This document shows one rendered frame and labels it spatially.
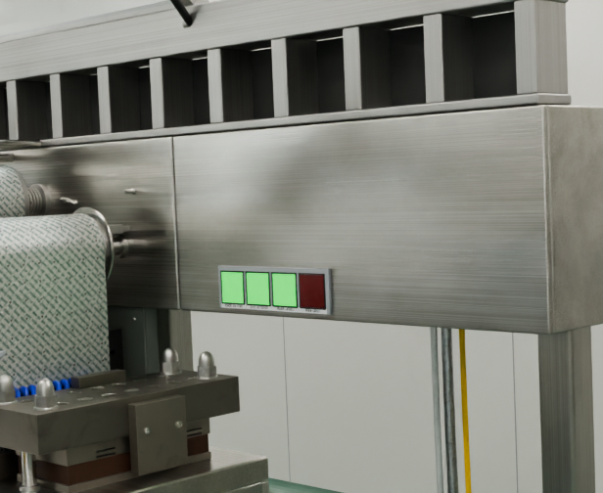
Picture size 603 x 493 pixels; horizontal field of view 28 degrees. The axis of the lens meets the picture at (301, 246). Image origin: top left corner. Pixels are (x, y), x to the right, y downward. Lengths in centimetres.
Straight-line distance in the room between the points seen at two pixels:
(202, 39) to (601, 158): 71
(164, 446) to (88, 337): 27
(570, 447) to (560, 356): 13
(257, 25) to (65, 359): 64
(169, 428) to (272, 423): 346
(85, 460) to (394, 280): 54
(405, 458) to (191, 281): 292
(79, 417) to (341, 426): 331
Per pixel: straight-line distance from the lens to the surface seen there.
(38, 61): 245
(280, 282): 192
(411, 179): 174
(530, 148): 163
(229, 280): 201
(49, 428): 186
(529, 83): 164
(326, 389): 515
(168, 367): 214
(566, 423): 183
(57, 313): 209
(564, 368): 181
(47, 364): 208
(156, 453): 196
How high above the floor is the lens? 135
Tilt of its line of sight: 3 degrees down
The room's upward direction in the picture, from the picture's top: 2 degrees counter-clockwise
